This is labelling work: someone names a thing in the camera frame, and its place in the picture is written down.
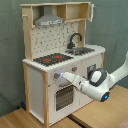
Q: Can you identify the black toy stovetop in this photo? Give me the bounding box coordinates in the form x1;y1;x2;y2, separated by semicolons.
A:
34;53;70;66

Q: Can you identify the grey dispenser panel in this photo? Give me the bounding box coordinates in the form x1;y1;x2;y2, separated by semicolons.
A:
87;64;96;79

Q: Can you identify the grey toy sink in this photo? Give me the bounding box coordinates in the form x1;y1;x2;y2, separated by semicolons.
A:
65;47;95;55

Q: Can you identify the wooden toy kitchen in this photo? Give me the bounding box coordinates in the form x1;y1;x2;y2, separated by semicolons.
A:
22;2;105;127

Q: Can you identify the toy oven door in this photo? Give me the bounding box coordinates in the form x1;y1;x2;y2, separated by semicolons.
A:
55;85;78;113

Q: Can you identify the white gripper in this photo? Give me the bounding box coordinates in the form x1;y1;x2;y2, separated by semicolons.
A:
61;72;85;89

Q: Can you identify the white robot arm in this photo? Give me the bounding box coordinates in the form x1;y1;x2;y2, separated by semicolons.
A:
62;52;128;102

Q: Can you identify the black toy faucet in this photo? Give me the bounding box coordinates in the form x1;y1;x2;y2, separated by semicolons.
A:
67;33;82;49

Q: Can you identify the red-tipped stove knob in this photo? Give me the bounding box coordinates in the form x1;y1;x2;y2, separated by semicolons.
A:
54;73;61;79

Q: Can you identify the grey range hood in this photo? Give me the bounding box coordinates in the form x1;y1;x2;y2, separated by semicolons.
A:
34;5;64;27

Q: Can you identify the white microwave door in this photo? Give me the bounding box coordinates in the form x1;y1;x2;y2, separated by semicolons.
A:
88;3;94;22

